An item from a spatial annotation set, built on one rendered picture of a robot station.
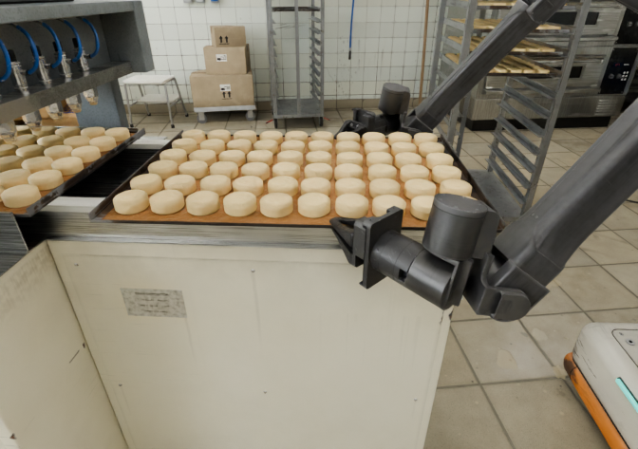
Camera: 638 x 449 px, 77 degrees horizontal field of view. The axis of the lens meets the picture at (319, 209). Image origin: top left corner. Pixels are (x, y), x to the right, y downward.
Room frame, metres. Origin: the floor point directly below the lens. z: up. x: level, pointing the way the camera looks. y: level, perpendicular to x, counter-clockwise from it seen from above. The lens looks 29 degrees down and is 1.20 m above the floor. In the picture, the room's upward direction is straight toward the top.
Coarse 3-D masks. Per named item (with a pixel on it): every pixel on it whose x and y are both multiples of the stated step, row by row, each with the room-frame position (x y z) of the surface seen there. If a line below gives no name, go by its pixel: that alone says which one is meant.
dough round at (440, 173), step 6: (438, 168) 0.65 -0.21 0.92; (444, 168) 0.65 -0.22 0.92; (450, 168) 0.65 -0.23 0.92; (456, 168) 0.65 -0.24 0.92; (432, 174) 0.65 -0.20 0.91; (438, 174) 0.63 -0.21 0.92; (444, 174) 0.63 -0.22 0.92; (450, 174) 0.63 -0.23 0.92; (456, 174) 0.63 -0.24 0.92; (438, 180) 0.63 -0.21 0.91
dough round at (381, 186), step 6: (372, 180) 0.60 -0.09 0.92; (378, 180) 0.60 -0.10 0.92; (384, 180) 0.60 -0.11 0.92; (390, 180) 0.60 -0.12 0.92; (372, 186) 0.58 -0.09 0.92; (378, 186) 0.58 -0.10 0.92; (384, 186) 0.58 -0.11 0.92; (390, 186) 0.58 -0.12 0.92; (396, 186) 0.58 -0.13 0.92; (372, 192) 0.58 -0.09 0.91; (378, 192) 0.57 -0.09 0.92; (384, 192) 0.57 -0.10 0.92; (390, 192) 0.57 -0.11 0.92; (396, 192) 0.57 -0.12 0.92
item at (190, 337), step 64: (64, 256) 0.55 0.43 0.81; (128, 256) 0.54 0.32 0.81; (192, 256) 0.54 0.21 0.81; (256, 256) 0.53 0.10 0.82; (320, 256) 0.53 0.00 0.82; (128, 320) 0.55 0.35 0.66; (192, 320) 0.54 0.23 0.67; (256, 320) 0.53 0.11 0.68; (320, 320) 0.53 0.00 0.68; (384, 320) 0.52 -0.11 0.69; (448, 320) 0.52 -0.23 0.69; (128, 384) 0.55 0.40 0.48; (192, 384) 0.54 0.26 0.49; (256, 384) 0.53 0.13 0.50; (320, 384) 0.53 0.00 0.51; (384, 384) 0.52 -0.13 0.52; (192, 448) 0.54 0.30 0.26; (256, 448) 0.53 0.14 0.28; (320, 448) 0.53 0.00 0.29; (384, 448) 0.52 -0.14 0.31
